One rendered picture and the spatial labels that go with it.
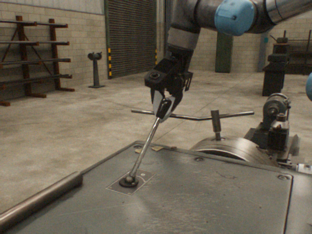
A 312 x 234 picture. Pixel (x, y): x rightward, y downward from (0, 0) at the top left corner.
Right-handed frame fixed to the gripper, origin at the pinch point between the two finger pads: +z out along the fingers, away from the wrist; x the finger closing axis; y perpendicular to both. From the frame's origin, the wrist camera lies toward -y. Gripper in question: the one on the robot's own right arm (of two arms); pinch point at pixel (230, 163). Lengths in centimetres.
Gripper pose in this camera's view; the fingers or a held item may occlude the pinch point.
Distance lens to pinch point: 103.3
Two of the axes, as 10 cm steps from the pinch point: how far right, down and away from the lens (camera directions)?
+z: -8.7, -1.3, 4.7
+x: 0.0, -9.6, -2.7
